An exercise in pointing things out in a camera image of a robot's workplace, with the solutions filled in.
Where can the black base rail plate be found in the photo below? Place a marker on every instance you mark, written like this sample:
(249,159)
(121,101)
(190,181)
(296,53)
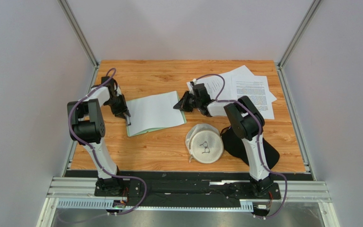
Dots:
(181,189)

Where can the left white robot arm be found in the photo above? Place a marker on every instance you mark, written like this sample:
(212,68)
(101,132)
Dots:
(87,127)

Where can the black baseball cap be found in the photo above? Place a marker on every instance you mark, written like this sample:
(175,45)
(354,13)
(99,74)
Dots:
(235,147)

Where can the white paper sheet behind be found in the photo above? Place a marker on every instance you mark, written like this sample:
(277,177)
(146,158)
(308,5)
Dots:
(242,70)

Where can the green clipboard folder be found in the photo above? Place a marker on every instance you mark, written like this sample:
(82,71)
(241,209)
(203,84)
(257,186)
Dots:
(156,129)

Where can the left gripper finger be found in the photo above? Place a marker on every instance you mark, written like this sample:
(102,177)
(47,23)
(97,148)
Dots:
(127,118)
(120,114)

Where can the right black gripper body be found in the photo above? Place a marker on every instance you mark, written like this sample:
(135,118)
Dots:
(188,100)

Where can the left aluminium frame post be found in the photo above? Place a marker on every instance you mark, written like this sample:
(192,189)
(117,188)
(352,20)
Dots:
(68,12)

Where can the right aluminium frame post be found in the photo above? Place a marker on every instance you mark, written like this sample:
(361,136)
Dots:
(312,10)

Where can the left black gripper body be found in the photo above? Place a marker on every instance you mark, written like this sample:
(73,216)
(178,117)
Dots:
(117,104)

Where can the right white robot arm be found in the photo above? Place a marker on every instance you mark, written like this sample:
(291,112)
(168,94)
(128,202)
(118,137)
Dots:
(244,137)

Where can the white mesh round pouch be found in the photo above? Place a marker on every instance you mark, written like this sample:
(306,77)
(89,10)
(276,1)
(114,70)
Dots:
(204,144)

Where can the aluminium frame post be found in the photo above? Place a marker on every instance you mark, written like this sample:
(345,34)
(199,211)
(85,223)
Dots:
(68,12)
(312,10)

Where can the printed text paper sheet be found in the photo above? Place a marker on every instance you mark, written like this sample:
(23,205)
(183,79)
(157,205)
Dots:
(257,89)

